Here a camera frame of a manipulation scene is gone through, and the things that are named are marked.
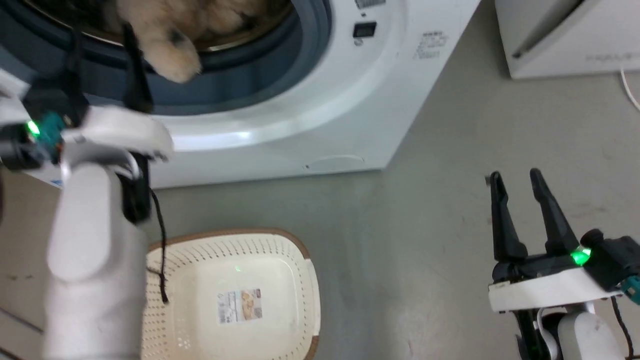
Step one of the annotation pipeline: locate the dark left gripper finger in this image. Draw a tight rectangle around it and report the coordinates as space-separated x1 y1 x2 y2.
64 29 90 117
122 22 154 114

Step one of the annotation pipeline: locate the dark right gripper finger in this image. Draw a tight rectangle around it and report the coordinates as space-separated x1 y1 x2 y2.
529 168 581 257
489 171 529 264

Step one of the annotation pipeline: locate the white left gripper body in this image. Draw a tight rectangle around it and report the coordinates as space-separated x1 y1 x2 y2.
61 105 174 166

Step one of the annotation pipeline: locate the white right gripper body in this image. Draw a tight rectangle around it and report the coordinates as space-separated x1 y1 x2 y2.
487 249 624 314

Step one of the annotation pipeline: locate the beige plush toy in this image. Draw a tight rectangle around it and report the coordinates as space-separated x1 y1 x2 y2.
102 0 282 84

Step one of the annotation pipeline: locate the white front-load washing machine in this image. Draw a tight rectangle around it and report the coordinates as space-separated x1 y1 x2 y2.
0 0 483 190

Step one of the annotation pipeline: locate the cream perforated laundry basket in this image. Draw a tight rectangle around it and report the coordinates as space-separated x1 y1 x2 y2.
141 229 321 360

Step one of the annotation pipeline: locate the white box appliance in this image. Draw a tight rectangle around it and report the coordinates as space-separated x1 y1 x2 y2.
494 0 640 80

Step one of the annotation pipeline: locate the printed paper label sticker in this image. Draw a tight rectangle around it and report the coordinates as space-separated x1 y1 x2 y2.
216 288 264 325

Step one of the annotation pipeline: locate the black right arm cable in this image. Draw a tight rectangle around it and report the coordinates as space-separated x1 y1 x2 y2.
610 296 637 360

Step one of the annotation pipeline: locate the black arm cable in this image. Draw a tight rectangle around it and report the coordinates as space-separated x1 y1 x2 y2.
146 187 171 306
610 296 637 360

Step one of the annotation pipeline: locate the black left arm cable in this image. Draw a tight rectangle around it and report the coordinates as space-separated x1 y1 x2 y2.
146 187 171 306

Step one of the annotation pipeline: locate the white power cable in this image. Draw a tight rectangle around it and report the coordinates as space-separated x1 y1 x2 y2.
620 67 640 112

